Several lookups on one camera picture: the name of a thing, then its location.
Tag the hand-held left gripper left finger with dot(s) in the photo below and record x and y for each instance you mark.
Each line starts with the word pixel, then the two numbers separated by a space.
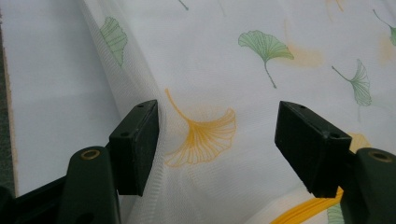
pixel 134 149

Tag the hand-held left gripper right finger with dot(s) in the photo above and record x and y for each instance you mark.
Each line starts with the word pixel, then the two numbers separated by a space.
pixel 311 149

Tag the white leaf-print mesh laundry bag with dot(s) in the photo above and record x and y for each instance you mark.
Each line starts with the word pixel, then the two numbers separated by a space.
pixel 218 62

